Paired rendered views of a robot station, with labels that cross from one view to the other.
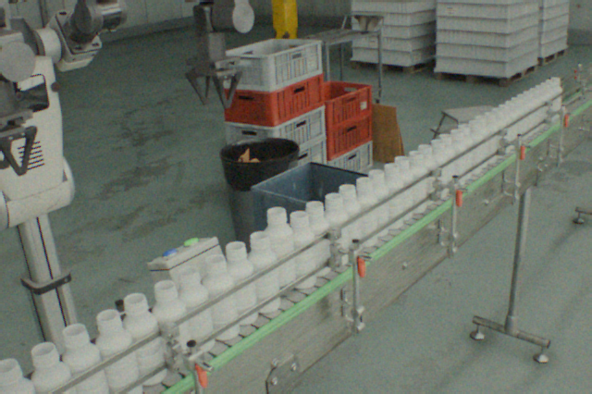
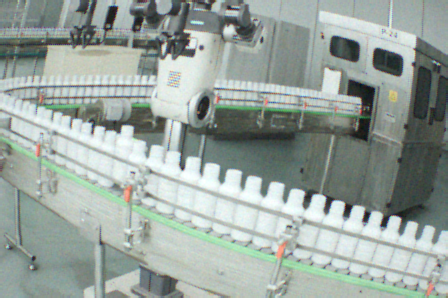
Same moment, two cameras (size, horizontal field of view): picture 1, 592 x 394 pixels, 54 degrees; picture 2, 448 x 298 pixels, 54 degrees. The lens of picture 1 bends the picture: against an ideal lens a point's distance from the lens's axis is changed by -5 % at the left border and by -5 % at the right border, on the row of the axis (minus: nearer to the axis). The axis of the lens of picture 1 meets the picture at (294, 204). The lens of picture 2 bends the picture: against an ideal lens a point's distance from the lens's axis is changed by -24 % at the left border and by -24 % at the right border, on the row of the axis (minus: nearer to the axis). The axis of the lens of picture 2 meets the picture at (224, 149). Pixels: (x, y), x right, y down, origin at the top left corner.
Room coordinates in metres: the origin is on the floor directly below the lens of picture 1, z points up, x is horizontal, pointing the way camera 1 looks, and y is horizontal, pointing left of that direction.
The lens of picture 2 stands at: (1.00, -1.52, 1.51)
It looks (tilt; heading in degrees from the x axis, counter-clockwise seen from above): 12 degrees down; 75
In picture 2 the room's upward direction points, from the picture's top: 10 degrees clockwise
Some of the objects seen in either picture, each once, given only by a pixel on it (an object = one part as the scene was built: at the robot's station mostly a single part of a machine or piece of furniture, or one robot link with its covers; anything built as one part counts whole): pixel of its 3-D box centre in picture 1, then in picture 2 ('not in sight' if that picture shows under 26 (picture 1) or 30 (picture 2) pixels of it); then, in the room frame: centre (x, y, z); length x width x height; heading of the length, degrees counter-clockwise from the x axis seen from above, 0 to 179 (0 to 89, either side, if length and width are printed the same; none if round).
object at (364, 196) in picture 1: (364, 212); (207, 196); (1.35, -0.17, 1.08); 0.06 x 0.06 x 0.17
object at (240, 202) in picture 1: (264, 202); not in sight; (3.29, 0.18, 0.32); 0.45 x 0.45 x 0.64
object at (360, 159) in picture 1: (331, 159); not in sight; (4.56, -0.30, 0.11); 0.61 x 0.41 x 0.22; 141
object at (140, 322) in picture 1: (142, 338); (55, 136); (0.87, 0.28, 1.08); 0.06 x 0.06 x 0.17
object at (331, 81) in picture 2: not in sight; (330, 83); (3.27, 3.35, 1.22); 0.23 x 0.04 x 0.32; 120
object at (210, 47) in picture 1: (211, 48); (176, 25); (1.23, 0.15, 1.51); 0.10 x 0.07 x 0.07; 47
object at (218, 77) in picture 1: (220, 84); (167, 46); (1.22, 0.13, 1.44); 0.07 x 0.07 x 0.09; 47
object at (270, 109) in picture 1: (275, 96); not in sight; (3.98, 0.09, 0.78); 0.61 x 0.41 x 0.22; 144
